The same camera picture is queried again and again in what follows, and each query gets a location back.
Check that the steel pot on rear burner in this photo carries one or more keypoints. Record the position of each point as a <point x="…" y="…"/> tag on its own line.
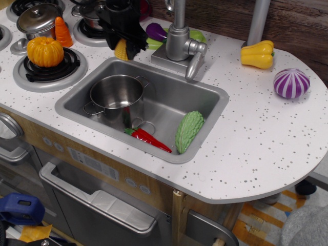
<point x="86" y="10"/>

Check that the orange toy pumpkin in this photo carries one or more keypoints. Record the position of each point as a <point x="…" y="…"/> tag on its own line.
<point x="45" y="52"/>

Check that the yellow toy bell pepper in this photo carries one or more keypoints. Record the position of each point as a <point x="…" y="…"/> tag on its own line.
<point x="259" y="55"/>

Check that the grey toy sink basin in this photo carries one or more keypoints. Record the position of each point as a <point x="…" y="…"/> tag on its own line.
<point x="167" y="99"/>

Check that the green toy bitter gourd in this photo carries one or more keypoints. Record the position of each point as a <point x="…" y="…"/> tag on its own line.
<point x="187" y="130"/>

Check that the steel pot in sink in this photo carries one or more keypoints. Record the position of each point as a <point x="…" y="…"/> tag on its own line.
<point x="118" y="101"/>

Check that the purple white striped toy onion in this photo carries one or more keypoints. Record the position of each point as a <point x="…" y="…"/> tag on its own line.
<point x="291" y="83"/>

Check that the rear left stove burner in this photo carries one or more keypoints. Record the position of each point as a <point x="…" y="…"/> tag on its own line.
<point x="16" y="8"/>

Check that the lidded steel pot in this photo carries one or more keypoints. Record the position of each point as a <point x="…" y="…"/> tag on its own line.
<point x="39" y="20"/>

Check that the front stove burner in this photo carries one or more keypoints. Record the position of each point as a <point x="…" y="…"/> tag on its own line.
<point x="34" y="78"/>

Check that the grey dishwasher door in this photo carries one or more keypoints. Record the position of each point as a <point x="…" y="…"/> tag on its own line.
<point x="99" y="214"/>

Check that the red toy chili pepper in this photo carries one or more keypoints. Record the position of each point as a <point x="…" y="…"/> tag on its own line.
<point x="144" y="136"/>

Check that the silver toy faucet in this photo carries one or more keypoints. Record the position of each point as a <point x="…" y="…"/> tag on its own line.
<point x="180" y="53"/>

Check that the grey vertical pole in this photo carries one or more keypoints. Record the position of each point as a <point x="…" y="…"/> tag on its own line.
<point x="260" y="13"/>

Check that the blue clamp tool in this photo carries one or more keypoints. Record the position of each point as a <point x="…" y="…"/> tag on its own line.
<point x="21" y="209"/>

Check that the grey oven door handle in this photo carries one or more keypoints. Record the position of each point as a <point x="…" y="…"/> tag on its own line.
<point x="14" y="151"/>

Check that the green toy plate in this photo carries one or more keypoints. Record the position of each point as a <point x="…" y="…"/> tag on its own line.
<point x="194" y="34"/>

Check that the silver stove knob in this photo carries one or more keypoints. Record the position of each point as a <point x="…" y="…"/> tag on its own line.
<point x="19" y="47"/>

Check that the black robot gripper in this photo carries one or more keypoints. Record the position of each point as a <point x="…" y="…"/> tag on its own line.
<point x="120" y="20"/>

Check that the purple toy eggplant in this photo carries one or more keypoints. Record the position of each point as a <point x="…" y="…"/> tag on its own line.
<point x="156" y="32"/>

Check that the orange toy carrot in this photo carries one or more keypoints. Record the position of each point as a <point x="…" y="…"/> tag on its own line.
<point x="62" y="33"/>

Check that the yellow toy corn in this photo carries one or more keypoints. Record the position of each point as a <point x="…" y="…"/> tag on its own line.
<point x="120" y="50"/>

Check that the dark red toy object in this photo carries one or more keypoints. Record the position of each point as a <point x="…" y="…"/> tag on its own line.
<point x="145" y="9"/>

